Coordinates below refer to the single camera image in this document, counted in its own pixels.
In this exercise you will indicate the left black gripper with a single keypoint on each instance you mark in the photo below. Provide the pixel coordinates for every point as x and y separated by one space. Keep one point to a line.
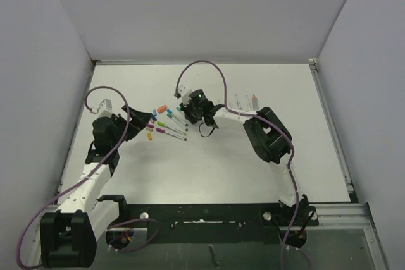
139 121

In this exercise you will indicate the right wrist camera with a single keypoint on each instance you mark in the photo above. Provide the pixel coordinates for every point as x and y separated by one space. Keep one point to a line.
182 91

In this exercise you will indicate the orange capped fat marker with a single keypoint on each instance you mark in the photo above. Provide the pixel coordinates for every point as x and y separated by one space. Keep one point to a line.
255 103

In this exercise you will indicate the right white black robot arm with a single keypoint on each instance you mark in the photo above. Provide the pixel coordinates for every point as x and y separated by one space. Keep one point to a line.
267 134

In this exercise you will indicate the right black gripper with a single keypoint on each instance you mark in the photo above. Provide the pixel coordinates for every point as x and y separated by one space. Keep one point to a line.
186 109

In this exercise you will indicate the orange marker cap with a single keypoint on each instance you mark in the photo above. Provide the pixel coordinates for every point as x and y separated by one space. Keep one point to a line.
162 109

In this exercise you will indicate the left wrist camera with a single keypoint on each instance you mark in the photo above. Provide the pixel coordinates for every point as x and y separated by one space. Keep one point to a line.
104 109

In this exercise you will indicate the green capped pen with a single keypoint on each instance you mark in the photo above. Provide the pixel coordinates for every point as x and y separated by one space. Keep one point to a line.
163 125

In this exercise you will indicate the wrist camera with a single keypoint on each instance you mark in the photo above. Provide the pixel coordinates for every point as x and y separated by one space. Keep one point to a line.
182 91
104 109

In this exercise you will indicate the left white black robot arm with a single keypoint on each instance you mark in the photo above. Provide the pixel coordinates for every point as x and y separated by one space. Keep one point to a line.
69 235

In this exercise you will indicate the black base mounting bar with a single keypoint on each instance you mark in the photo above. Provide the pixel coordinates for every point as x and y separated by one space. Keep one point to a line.
267 223

